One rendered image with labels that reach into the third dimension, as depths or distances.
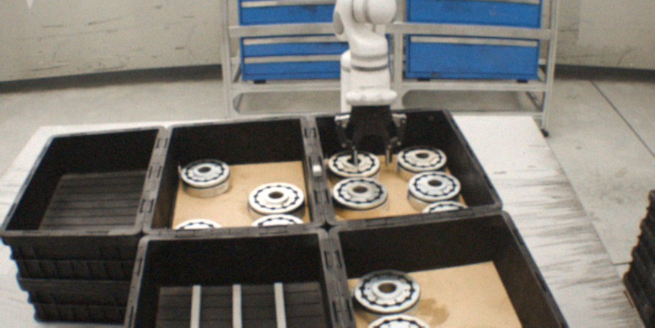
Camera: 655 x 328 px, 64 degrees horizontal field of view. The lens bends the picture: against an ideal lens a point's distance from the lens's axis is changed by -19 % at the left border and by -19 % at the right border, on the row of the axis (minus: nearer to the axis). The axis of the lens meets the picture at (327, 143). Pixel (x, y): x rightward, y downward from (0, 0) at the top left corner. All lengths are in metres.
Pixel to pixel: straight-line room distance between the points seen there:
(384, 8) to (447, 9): 1.95
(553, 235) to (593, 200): 1.54
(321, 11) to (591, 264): 2.05
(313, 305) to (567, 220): 0.70
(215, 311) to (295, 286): 0.14
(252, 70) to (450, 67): 0.97
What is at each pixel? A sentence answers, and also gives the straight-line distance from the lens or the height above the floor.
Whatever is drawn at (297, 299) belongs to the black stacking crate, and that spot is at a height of 0.83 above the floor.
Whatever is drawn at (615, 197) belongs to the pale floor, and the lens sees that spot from 3.00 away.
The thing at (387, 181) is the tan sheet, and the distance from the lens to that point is 1.29.
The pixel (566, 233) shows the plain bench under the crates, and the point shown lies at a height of 0.70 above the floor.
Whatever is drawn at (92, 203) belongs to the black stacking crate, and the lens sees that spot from 1.32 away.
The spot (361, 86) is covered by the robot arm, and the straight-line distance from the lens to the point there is 1.17.
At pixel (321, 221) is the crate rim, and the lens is 1.00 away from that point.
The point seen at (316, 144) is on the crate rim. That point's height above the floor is 0.93.
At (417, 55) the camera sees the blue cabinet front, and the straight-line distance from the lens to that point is 3.10.
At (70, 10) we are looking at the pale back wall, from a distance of 4.25.
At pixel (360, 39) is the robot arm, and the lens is 1.15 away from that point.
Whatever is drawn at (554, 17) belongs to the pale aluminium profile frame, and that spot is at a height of 0.68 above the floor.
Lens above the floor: 1.50
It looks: 28 degrees down
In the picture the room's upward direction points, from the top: 1 degrees counter-clockwise
